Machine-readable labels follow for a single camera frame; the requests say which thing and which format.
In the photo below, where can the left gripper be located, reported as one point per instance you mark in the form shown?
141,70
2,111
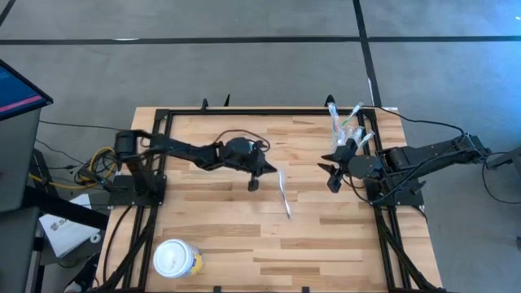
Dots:
254,163

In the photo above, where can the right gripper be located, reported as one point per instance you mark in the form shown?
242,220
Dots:
348,167

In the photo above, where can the purple white toothbrush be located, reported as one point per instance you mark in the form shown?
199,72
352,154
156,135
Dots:
285,197

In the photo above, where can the toothbrushes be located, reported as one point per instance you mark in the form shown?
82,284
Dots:
337,126

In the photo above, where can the blue white toothbrush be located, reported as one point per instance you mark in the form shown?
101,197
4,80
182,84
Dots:
331,112

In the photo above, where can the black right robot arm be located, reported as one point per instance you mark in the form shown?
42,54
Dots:
427,156

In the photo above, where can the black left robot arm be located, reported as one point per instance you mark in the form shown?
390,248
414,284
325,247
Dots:
183,150

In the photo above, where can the clear acrylic organizer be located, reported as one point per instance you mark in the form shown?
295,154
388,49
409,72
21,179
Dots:
334,140

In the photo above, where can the blue mouthwash bottle white cap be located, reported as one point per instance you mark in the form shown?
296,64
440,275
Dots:
340,141

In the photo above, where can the wipes canister white lid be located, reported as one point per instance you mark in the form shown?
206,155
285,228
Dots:
175,258

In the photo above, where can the grey stand leg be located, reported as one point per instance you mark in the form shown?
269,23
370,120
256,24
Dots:
509,156

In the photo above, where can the white tape roll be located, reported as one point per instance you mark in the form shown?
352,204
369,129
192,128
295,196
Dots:
92,237

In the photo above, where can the black monitor stand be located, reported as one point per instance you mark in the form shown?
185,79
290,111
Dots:
61,207

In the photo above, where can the white printed box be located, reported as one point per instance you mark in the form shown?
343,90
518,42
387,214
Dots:
65,232

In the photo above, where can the grey cabinet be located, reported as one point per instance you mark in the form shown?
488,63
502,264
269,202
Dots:
18,163

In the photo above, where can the tilted monitor screen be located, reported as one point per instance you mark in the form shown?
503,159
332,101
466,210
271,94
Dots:
16,91

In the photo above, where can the black curved bracket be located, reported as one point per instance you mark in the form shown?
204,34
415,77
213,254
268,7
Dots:
329,101
227,101
205,105

